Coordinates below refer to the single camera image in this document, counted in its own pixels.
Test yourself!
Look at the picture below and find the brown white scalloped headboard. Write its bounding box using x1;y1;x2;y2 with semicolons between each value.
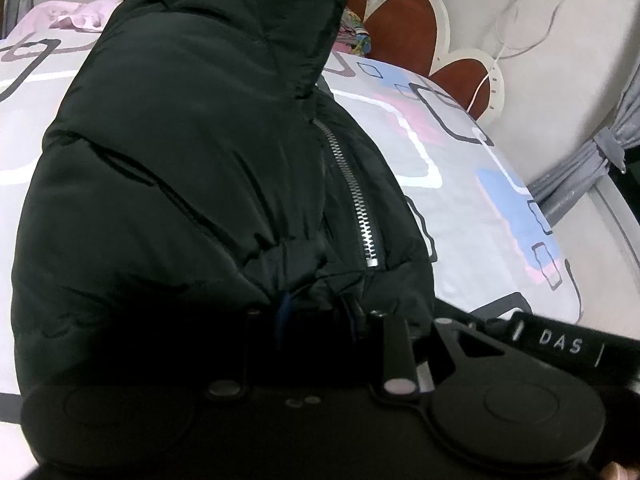
345;0;506;123

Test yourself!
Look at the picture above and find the pink blanket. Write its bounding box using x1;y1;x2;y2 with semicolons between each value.
15;0;126;36

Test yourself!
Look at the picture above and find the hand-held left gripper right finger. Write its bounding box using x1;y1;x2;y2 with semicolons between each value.
369;311;507;403

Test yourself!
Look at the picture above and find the tied grey curtain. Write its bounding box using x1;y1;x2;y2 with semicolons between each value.
527;75;640;226

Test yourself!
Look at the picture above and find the white cable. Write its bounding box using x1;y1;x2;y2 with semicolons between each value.
467;0;591;113

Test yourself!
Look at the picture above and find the colourful printed cloth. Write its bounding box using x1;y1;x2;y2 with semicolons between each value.
335;7;376;56

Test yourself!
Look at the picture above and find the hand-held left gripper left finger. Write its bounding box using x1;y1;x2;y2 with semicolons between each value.
205;309;262;403

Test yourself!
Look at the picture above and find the grey patterned bed sheet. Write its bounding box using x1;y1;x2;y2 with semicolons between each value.
0;25;586;426

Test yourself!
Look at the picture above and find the black puffer jacket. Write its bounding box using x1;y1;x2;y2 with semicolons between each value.
10;0;436;411

